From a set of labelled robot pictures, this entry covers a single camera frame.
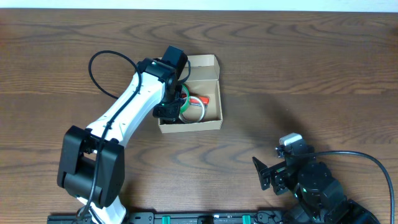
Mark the red stapler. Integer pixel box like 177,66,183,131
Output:
189,96,210,107

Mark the brown cardboard box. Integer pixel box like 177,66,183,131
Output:
158,55,223,134

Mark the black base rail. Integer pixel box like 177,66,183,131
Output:
47,210,284,224

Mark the white tape roll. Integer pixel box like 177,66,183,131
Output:
177,98,207,124

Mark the green tape roll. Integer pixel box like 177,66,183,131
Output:
180,85,190,114

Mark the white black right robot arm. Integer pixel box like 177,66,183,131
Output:
252,143,379,224

